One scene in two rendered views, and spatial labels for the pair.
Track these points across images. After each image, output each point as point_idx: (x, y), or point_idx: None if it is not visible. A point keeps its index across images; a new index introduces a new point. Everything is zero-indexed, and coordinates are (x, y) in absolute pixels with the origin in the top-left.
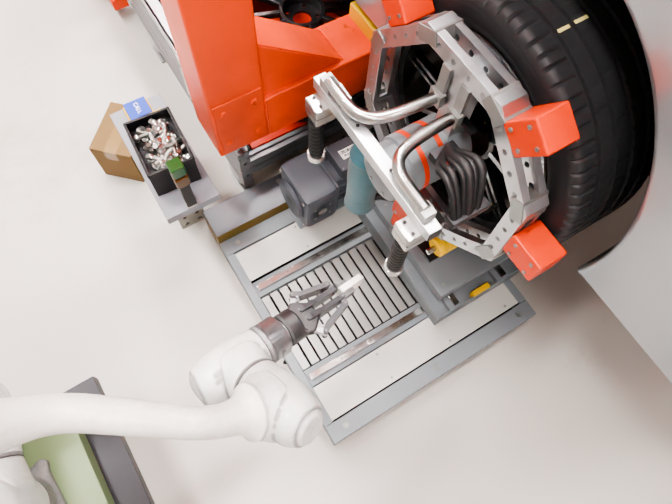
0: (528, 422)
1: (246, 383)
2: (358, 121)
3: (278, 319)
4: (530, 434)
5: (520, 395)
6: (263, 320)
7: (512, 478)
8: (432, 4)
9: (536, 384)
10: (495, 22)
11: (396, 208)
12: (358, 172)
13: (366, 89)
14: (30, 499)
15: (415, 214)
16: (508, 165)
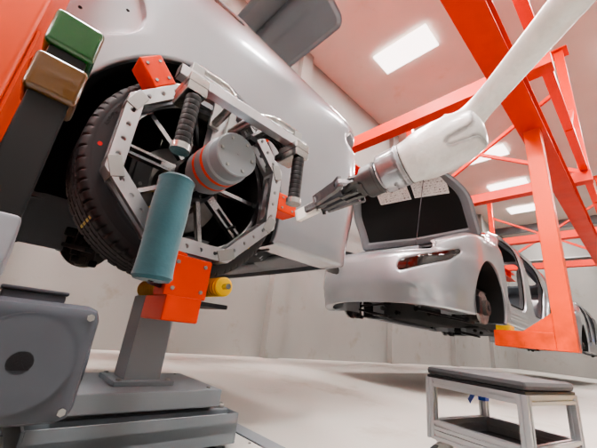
0: (309, 447)
1: (444, 115)
2: (234, 95)
3: (373, 162)
4: (318, 447)
5: (287, 447)
6: (380, 154)
7: None
8: None
9: (274, 441)
10: None
11: (173, 280)
12: (188, 190)
13: (111, 153)
14: None
15: (296, 136)
16: (266, 148)
